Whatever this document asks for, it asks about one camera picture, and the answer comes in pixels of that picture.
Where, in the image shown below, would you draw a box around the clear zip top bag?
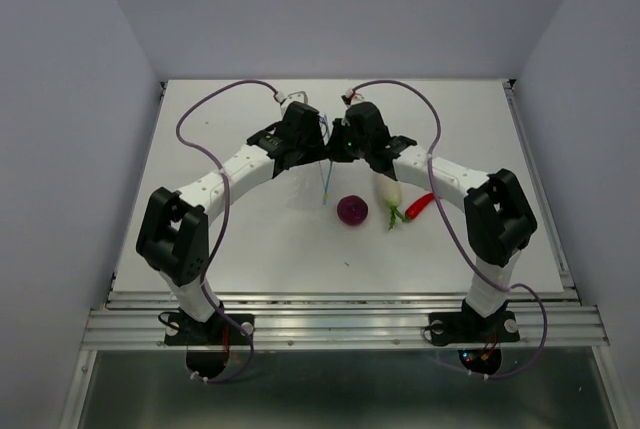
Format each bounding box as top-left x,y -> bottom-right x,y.
286,159 -> 334,211

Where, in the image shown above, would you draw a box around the white daikon radish with leaves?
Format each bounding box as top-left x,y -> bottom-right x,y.
373,173 -> 406,230

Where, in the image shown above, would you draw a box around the purple red onion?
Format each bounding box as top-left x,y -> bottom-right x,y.
336,195 -> 369,227

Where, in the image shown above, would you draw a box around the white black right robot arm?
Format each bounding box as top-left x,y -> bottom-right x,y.
329,101 -> 538,339

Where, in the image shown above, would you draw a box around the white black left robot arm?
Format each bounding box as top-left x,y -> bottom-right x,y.
136,101 -> 326,343

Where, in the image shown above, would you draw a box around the red chili pepper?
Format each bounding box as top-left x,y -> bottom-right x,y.
404,193 -> 434,222

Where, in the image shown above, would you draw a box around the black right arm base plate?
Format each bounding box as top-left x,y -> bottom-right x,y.
425,311 -> 520,347

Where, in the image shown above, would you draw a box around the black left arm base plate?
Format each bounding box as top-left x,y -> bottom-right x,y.
158,310 -> 249,347

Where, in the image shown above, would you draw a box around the aluminium front frame rails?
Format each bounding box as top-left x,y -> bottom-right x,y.
81,289 -> 609,351

